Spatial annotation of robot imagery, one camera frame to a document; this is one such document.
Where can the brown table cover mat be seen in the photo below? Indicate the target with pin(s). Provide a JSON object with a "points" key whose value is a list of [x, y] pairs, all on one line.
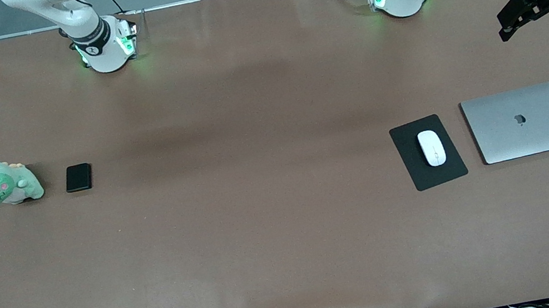
{"points": [[293, 258]]}

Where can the white computer mouse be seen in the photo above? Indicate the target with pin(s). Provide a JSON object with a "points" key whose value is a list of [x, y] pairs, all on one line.
{"points": [[432, 149]]}

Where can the silver closed laptop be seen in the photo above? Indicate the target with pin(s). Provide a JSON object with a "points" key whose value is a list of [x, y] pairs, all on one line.
{"points": [[547, 128]]}

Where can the small black phone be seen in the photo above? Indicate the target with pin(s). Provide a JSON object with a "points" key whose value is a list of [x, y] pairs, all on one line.
{"points": [[79, 177]]}

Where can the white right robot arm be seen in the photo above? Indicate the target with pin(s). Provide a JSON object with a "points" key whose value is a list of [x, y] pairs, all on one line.
{"points": [[108, 59]]}

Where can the black mouse pad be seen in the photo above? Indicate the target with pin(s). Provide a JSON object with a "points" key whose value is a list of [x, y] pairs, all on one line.
{"points": [[412, 163]]}

